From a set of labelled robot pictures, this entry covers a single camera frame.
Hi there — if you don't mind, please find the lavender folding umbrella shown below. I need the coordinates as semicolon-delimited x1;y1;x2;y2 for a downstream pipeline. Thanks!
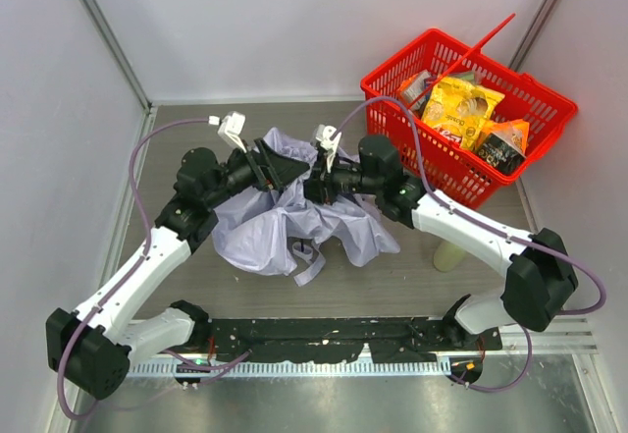
211;126;402;288

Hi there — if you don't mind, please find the red plastic shopping basket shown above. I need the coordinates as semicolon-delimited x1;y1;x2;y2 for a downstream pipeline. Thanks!
360;28;578;209

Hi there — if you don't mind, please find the orange snack packet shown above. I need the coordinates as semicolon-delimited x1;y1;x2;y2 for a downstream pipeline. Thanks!
396;70;431;112

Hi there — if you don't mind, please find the yellow chips bag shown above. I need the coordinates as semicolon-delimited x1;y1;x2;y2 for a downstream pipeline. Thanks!
422;77;505;150

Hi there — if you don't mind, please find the black and orange snack bag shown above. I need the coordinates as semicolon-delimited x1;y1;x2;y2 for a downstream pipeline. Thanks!
474;119;529;176

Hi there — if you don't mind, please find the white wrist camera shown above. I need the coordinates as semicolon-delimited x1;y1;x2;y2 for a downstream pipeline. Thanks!
208;111;247;152
312;124;341;173

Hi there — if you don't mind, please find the pale yellow bottle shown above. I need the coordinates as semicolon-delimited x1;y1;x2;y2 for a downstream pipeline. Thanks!
433;240;467;273

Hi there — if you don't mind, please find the slotted cable duct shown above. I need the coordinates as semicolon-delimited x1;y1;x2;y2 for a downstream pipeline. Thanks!
128;356;450;379

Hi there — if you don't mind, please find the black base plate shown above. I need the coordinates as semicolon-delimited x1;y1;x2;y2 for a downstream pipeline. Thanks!
183;317;502;364

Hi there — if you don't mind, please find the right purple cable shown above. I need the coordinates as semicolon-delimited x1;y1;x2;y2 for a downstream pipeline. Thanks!
336;95;607;395

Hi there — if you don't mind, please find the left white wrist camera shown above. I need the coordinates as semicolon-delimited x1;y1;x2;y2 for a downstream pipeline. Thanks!
208;111;247;152

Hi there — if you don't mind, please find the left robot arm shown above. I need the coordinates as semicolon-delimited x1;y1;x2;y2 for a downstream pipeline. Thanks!
45;138;309;400

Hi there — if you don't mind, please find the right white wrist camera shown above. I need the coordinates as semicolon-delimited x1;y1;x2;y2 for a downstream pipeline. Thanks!
312;124;341;173

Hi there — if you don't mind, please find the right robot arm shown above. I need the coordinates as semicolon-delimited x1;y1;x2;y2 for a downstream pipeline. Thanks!
303;126;578;347

